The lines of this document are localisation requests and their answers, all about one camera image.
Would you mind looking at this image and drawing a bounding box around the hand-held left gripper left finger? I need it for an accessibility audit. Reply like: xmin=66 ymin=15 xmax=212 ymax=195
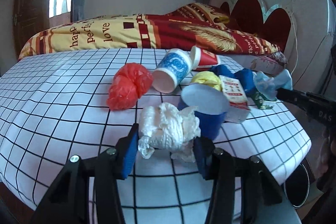
xmin=29 ymin=123 xmax=139 ymax=224

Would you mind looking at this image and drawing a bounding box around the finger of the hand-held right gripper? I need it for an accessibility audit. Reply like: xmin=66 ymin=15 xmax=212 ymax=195
xmin=277 ymin=87 xmax=309 ymax=110

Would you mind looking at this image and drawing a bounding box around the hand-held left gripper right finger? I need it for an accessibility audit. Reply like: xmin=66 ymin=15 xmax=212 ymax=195
xmin=193 ymin=137 xmax=302 ymax=224

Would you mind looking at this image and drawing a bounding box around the light blue plastic bag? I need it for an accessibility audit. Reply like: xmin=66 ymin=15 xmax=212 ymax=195
xmin=253 ymin=69 xmax=293 ymax=102

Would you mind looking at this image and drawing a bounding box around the white plastic bag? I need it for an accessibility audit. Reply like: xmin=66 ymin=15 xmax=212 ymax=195
xmin=138 ymin=103 xmax=201 ymax=163

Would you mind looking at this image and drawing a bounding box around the blue cloth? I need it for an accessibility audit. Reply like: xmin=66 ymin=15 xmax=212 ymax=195
xmin=209 ymin=64 xmax=257 ymax=97

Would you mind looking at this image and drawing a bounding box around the black trash bin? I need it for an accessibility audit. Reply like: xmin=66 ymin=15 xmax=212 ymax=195
xmin=285 ymin=163 xmax=312 ymax=208

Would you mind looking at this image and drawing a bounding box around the yellow cloth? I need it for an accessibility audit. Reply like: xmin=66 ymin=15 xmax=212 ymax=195
xmin=191 ymin=71 xmax=222 ymax=92

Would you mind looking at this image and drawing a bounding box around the green wrapper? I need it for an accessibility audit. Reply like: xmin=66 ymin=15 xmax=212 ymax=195
xmin=251 ymin=91 xmax=275 ymax=110

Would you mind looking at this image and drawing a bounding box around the dark blue paper cup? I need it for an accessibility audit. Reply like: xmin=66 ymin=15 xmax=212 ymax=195
xmin=178 ymin=83 xmax=229 ymax=140

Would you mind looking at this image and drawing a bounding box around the floral bed sheet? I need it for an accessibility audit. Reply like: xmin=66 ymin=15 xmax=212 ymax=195
xmin=247 ymin=52 xmax=288 ymax=75

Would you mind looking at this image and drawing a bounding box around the red and white carton box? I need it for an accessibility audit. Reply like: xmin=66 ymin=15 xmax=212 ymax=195
xmin=219 ymin=75 xmax=251 ymax=123

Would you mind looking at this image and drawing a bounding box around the red plastic bag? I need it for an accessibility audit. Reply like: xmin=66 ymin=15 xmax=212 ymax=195
xmin=106 ymin=63 xmax=153 ymax=111

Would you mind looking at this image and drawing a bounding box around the red and white paper cup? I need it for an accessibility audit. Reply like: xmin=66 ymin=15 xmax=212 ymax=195
xmin=189 ymin=46 xmax=219 ymax=72

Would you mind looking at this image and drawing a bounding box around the red heart-shaped headboard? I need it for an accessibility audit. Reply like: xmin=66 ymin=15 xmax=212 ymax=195
xmin=220 ymin=0 xmax=292 ymax=52

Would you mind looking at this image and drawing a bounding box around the blue patterned paper cup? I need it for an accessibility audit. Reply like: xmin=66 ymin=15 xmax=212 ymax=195
xmin=152 ymin=49 xmax=193 ymax=94

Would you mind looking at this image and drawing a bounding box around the red and yellow quilt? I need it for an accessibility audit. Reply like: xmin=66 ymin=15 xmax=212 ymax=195
xmin=18 ymin=2 xmax=280 ymax=60

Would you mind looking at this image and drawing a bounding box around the brown wooden door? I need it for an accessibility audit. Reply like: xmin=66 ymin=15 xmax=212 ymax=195
xmin=13 ymin=0 xmax=51 ymax=56

